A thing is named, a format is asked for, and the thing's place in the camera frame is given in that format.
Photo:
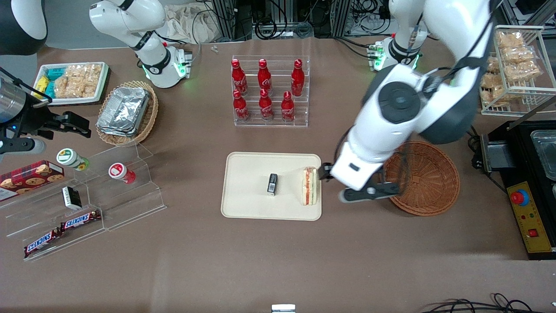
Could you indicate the clear acrylic stepped shelf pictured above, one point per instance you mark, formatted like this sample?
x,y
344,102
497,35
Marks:
x,y
130,204

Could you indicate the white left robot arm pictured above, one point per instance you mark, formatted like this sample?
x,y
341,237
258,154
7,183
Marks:
x,y
399,104

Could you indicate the red tartan cookie box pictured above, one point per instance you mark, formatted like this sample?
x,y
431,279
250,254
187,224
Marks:
x,y
30,178

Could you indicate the aluminium foil tray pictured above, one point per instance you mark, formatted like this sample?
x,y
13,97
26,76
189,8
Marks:
x,y
116,131
124,108

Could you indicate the red strawberry yogurt cup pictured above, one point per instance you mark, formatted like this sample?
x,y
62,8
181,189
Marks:
x,y
119,171

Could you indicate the red emergency stop button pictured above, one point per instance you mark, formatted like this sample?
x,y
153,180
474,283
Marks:
x,y
520,198

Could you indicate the small white black device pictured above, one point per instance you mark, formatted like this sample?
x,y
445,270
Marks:
x,y
283,308

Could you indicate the black countertop appliance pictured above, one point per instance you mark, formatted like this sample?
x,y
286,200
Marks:
x,y
521,161

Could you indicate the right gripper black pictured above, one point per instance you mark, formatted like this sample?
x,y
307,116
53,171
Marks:
x,y
34,120

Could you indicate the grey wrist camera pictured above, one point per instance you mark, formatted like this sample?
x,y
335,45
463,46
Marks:
x,y
373,192
21,146

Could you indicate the triangle sandwich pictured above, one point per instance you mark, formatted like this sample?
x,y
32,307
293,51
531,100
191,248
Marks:
x,y
309,187

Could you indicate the aluminium equipment frame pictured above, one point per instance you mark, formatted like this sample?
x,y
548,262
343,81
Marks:
x,y
226,17

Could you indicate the cream plastic tray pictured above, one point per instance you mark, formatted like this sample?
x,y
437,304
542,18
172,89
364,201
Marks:
x,y
252,187

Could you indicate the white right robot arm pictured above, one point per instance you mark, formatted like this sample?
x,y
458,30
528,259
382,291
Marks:
x,y
152,65

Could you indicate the round brown wicker basket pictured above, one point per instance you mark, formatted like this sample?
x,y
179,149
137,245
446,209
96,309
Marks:
x,y
428,182

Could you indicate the small black box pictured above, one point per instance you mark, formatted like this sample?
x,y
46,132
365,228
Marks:
x,y
71,198
272,184

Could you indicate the grey metal block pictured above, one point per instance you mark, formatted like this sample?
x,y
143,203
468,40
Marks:
x,y
495,154

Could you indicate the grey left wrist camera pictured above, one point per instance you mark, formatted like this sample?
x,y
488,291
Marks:
x,y
373,192

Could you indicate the clear fried snack packet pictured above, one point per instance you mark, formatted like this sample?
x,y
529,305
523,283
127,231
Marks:
x,y
523,71
494,95
510,39
517,54
494,65
490,80

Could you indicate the clear acrylic bottle rack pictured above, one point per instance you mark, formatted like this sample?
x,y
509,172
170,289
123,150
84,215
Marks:
x,y
299,117

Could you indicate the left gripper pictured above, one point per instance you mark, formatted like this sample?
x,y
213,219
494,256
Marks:
x,y
325,171

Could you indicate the clear rice cracker packet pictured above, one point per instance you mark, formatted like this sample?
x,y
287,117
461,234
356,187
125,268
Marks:
x,y
84,71
65,87
89,88

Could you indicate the steel pan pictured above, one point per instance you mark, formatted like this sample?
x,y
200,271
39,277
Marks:
x,y
547,152

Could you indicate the red cola bottle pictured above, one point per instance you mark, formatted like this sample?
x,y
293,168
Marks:
x,y
239,76
288,109
240,108
266,108
264,76
298,78

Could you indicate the oval light wicker basket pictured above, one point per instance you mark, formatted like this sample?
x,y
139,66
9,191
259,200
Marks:
x,y
150,117

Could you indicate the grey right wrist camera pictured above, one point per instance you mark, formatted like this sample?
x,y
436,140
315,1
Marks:
x,y
21,146

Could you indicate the yellow control panel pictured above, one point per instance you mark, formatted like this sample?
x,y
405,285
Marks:
x,y
532,226

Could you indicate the white rectangular snack tray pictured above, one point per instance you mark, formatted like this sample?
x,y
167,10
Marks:
x,y
100,93

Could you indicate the green sunflower cup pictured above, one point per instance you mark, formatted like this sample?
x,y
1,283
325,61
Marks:
x,y
69,158

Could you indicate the Snickers chocolate bar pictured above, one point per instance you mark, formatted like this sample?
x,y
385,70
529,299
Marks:
x,y
80,220
41,243

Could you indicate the beige crumpled cloth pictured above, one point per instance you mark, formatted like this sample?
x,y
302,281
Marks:
x,y
191,24

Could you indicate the yellow snack packet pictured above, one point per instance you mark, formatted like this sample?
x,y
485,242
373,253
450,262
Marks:
x,y
41,84

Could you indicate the grey metal bar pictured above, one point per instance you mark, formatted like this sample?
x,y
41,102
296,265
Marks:
x,y
532,111

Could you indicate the teal snack packet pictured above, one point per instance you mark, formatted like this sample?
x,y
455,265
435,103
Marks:
x,y
55,73
51,90

